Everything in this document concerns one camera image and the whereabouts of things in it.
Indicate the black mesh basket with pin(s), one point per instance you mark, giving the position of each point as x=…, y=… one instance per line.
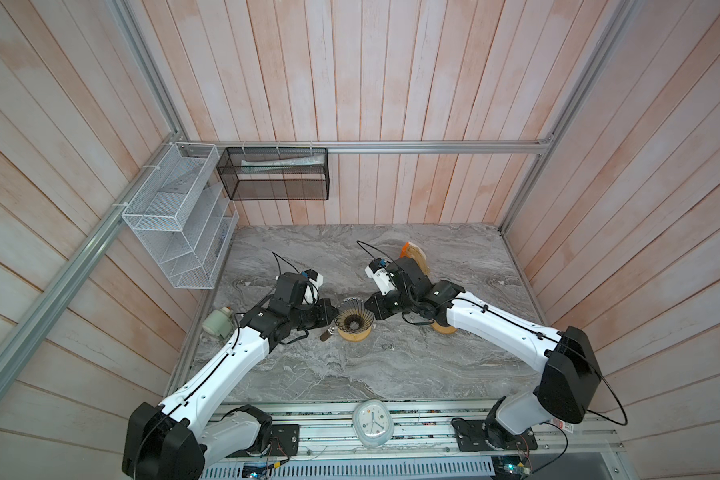
x=275, y=173

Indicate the orange coffee filter box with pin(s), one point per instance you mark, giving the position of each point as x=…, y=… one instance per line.
x=414, y=252

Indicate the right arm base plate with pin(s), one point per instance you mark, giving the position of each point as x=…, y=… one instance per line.
x=480, y=435

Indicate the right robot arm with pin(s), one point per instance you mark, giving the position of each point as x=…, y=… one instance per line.
x=570, y=374

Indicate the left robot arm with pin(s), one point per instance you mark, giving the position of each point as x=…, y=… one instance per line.
x=177, y=438

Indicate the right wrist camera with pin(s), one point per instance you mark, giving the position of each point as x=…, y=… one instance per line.
x=377, y=272

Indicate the white analog clock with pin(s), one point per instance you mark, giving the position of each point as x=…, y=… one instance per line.
x=372, y=423

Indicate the white wire mesh shelf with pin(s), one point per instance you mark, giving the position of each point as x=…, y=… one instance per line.
x=180, y=215

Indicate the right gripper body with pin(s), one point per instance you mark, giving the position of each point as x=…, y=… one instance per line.
x=381, y=303

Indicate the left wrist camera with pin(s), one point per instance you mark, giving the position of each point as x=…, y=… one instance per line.
x=314, y=281

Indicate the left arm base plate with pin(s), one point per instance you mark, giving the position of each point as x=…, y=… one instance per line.
x=280, y=440

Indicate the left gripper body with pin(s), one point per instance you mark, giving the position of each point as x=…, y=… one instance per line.
x=322, y=311

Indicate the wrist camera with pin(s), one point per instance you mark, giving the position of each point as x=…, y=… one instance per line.
x=377, y=272
x=314, y=281

